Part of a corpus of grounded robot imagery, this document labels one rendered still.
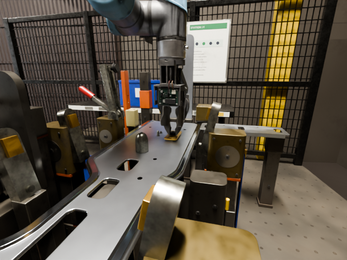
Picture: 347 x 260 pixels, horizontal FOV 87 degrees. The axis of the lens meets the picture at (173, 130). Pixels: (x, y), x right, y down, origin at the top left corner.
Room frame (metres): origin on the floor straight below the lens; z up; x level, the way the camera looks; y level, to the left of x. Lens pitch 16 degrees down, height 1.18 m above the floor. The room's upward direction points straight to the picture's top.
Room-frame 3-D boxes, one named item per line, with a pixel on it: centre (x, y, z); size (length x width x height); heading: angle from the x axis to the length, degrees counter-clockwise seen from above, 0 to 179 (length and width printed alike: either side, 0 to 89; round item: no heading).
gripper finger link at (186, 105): (0.53, -0.02, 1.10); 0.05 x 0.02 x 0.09; 76
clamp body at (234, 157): (0.45, -0.15, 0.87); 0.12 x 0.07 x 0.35; 76
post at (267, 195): (0.61, -0.36, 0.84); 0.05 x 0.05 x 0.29; 76
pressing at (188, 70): (0.81, -0.03, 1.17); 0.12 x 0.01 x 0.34; 76
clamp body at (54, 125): (0.43, 0.29, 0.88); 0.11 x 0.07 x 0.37; 76
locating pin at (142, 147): (0.43, 0.08, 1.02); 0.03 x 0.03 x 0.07
